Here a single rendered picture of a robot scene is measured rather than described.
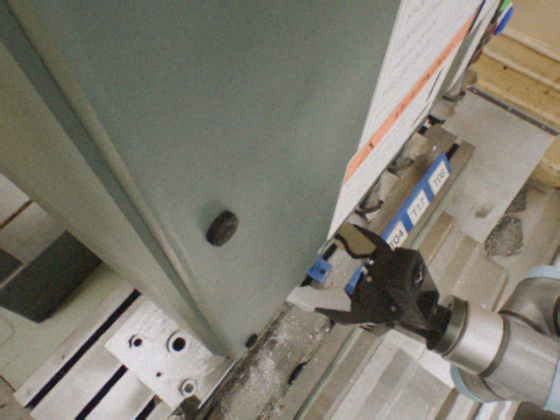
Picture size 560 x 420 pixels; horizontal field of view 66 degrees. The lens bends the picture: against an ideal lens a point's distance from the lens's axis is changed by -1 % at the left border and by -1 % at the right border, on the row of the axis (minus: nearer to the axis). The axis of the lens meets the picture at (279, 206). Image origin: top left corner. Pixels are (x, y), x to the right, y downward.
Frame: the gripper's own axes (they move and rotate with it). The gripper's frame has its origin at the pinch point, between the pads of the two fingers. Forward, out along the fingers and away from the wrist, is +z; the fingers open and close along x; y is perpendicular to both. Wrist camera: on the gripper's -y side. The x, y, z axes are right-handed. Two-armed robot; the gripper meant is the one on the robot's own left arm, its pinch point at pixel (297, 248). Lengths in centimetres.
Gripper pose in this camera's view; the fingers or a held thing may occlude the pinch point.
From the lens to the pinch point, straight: 51.9
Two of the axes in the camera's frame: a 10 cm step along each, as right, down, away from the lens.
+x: 4.4, -8.0, 4.1
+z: -9.0, -4.1, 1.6
